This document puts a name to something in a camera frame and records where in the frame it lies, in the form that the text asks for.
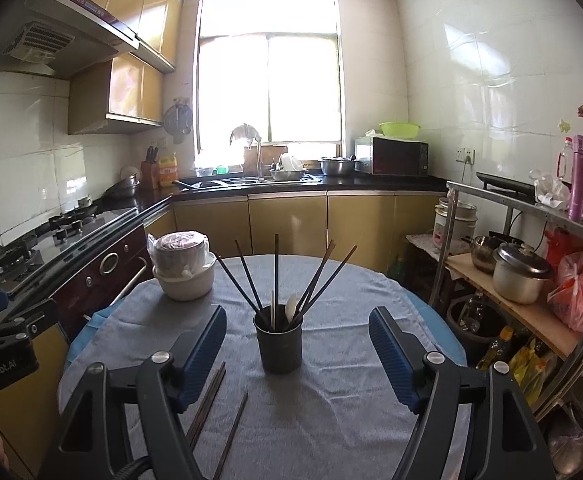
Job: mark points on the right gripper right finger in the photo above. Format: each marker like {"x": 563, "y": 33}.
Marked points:
{"x": 401, "y": 354}

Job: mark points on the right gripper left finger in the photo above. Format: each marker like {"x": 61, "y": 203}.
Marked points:
{"x": 193, "y": 355}

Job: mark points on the black utensil holder cup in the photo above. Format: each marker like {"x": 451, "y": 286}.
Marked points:
{"x": 281, "y": 352}

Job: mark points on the white ceramic spoon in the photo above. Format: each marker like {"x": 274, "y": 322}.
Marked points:
{"x": 291, "y": 307}

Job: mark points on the dark brown chopstick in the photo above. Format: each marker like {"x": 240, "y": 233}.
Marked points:
{"x": 319, "y": 292}

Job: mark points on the brown wooden chopstick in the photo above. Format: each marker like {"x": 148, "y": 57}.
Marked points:
{"x": 311, "y": 286}

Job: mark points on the dark wooden chopstick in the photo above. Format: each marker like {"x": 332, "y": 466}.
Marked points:
{"x": 274, "y": 308}

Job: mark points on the kitchen faucet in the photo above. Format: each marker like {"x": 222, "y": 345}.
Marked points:
{"x": 259, "y": 170}

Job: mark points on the black gas stove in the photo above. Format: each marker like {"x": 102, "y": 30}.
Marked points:
{"x": 26, "y": 255}

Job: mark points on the grey tablecloth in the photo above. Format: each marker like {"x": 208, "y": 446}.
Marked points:
{"x": 337, "y": 422}

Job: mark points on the plastic wrapped bowl stack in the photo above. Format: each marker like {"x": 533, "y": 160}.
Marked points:
{"x": 183, "y": 254}

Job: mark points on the dark red oven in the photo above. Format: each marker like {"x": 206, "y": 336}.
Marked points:
{"x": 107, "y": 278}

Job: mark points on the yellow lower cabinets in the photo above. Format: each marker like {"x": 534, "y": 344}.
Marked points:
{"x": 377, "y": 222}

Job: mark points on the steel pressure cooker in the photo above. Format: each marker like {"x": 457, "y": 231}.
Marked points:
{"x": 519, "y": 274}

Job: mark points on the white rice cooker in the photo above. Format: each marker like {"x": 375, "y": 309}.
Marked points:
{"x": 464, "y": 225}

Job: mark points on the steel wok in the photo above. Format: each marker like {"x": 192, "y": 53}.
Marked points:
{"x": 125, "y": 188}

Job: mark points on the red plastic bag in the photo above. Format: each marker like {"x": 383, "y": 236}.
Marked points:
{"x": 565, "y": 255}

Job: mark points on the yellow oil bottle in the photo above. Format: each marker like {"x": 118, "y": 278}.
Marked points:
{"x": 168, "y": 170}

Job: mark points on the wooden knife block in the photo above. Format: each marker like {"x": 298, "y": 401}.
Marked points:
{"x": 149, "y": 170}

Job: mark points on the black microwave oven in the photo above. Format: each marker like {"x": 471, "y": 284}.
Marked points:
{"x": 389, "y": 157}

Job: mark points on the steel mixing bowl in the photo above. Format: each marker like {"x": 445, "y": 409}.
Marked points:
{"x": 337, "y": 167}

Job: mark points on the green plastic basin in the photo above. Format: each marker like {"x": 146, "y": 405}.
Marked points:
{"x": 399, "y": 130}

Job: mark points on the yellow upper cabinet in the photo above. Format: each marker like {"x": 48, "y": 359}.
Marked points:
{"x": 118, "y": 88}

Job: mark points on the purple thermos bottle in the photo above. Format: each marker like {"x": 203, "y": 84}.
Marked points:
{"x": 575, "y": 210}

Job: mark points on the range hood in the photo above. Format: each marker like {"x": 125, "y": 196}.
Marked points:
{"x": 59, "y": 38}

